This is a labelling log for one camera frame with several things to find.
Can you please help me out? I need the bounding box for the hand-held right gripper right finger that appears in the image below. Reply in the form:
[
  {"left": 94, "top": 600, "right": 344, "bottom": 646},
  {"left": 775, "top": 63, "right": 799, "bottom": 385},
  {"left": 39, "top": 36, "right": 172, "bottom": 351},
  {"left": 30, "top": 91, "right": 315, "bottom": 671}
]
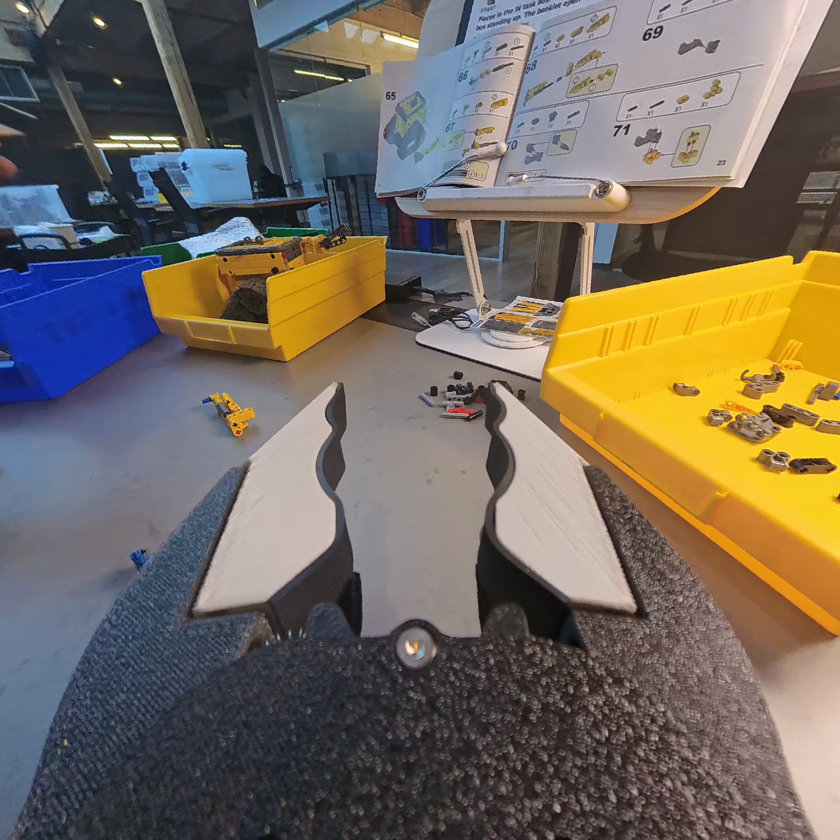
[{"left": 477, "top": 382, "right": 641, "bottom": 634}]

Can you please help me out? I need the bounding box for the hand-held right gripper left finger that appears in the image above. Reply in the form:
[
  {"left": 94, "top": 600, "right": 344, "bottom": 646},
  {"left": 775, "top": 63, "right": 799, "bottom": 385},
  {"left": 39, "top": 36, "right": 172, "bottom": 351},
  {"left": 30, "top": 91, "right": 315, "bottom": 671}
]
[{"left": 190, "top": 382, "right": 363, "bottom": 636}]

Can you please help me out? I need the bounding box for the yellow plastic bin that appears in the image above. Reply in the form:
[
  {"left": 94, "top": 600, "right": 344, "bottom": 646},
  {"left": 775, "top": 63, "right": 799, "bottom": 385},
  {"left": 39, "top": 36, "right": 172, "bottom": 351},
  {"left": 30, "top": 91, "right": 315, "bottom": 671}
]
[
  {"left": 142, "top": 235, "right": 388, "bottom": 362},
  {"left": 540, "top": 251, "right": 840, "bottom": 636}
]

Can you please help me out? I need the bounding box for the white metal book stand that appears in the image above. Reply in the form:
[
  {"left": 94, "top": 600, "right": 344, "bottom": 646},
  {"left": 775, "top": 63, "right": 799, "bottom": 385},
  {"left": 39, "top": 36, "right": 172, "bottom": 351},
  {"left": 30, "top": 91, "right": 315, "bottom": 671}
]
[{"left": 395, "top": 141, "right": 723, "bottom": 382}]

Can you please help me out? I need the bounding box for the white instruction booklet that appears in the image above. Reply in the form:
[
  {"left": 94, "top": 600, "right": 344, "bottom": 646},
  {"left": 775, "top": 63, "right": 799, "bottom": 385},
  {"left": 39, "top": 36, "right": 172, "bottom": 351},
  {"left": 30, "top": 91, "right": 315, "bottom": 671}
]
[{"left": 375, "top": 0, "right": 833, "bottom": 198}]

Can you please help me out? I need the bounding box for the white printed task poster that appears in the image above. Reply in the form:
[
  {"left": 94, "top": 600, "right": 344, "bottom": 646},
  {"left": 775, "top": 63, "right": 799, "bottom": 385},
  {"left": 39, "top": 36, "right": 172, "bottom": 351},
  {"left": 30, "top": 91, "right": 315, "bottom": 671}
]
[{"left": 420, "top": 0, "right": 592, "bottom": 50}]

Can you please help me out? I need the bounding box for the pile of black red pegs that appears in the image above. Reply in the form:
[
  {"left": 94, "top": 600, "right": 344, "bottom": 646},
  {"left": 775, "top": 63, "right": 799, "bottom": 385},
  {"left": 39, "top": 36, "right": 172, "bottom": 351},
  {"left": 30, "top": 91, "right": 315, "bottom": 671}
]
[{"left": 419, "top": 371, "right": 528, "bottom": 422}]

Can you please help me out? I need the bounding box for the yellow grey sticker sheet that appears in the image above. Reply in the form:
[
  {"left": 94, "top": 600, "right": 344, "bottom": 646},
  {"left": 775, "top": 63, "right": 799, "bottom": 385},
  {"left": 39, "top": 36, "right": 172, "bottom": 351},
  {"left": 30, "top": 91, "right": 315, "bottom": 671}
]
[{"left": 472, "top": 295, "right": 564, "bottom": 339}]

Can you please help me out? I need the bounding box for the group of grey brick pieces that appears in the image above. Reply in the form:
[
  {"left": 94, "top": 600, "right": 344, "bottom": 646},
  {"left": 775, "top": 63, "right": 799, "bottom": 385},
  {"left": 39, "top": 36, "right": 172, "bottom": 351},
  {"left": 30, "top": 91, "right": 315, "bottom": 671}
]
[{"left": 672, "top": 364, "right": 840, "bottom": 476}]

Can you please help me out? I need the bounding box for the black power adapter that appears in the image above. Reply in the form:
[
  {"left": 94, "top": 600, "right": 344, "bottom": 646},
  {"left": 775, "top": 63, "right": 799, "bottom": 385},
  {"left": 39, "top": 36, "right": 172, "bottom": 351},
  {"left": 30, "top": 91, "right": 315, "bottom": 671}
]
[{"left": 385, "top": 274, "right": 473, "bottom": 304}]

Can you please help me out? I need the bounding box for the blue plastic bin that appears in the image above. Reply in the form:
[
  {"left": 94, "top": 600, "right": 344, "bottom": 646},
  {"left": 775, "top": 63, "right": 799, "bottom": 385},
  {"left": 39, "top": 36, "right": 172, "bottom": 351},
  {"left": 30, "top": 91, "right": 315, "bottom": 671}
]
[{"left": 0, "top": 255, "right": 163, "bottom": 404}]

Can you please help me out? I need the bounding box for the white foam sheet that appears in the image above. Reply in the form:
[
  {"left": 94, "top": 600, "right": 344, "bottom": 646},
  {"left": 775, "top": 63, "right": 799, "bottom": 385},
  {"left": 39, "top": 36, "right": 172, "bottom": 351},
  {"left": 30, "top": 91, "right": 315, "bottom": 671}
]
[{"left": 177, "top": 217, "right": 263, "bottom": 260}]

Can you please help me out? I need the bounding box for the green plastic bin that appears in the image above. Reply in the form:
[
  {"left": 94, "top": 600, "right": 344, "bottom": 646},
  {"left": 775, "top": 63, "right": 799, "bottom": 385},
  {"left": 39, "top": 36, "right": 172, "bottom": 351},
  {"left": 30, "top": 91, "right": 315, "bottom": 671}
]
[{"left": 141, "top": 226, "right": 329, "bottom": 266}]

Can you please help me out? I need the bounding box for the white plastic storage box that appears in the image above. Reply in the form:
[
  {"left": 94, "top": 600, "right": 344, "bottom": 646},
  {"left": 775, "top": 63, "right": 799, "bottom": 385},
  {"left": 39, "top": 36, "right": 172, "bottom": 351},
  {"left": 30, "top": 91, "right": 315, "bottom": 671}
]
[{"left": 178, "top": 148, "right": 253, "bottom": 204}]

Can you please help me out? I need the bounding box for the stack of clear storage boxes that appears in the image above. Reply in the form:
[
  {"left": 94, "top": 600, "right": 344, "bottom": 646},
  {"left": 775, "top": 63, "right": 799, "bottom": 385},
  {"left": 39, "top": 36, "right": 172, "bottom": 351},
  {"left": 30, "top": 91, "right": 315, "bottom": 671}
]
[{"left": 130, "top": 154, "right": 183, "bottom": 198}]

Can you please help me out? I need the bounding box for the glass partition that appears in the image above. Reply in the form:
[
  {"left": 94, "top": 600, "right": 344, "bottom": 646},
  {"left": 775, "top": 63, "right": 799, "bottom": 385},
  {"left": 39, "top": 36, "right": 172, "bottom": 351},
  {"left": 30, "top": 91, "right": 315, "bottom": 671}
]
[{"left": 279, "top": 75, "right": 385, "bottom": 191}]

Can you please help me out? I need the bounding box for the light wooden post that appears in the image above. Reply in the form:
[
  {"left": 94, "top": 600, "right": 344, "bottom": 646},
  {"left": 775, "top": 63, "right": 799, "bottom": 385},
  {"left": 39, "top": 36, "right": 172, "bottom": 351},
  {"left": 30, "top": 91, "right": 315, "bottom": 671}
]
[
  {"left": 141, "top": 0, "right": 210, "bottom": 151},
  {"left": 47, "top": 66, "right": 114, "bottom": 188}
]

